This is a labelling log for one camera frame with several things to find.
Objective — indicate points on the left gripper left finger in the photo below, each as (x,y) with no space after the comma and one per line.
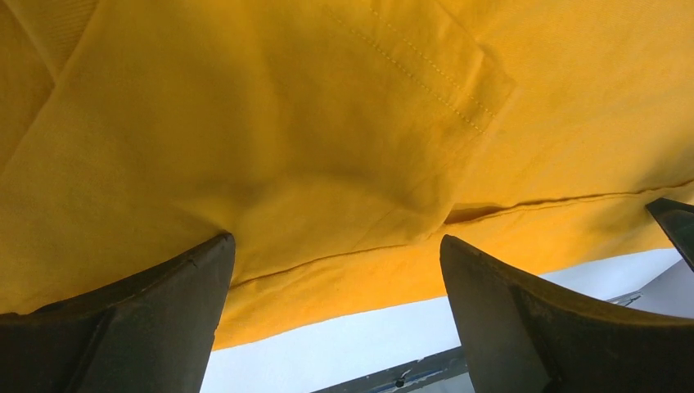
(150,332)

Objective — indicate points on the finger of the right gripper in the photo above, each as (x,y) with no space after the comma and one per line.
(676,220)

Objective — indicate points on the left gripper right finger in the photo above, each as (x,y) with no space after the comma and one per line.
(522,333)

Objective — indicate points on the yellow t-shirt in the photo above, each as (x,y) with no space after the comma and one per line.
(337,141)

